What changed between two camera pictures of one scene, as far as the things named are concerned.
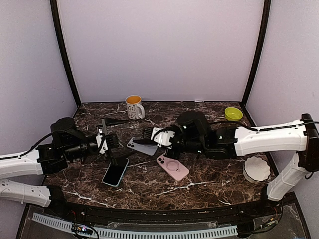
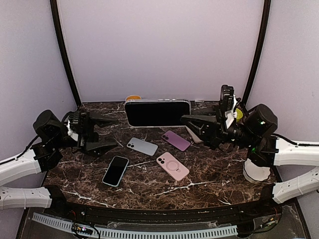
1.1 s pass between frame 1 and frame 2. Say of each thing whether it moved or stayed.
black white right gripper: moved
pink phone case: stayed
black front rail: stayed
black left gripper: moved
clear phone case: moved
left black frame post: stayed
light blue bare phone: stayed
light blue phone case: stayed
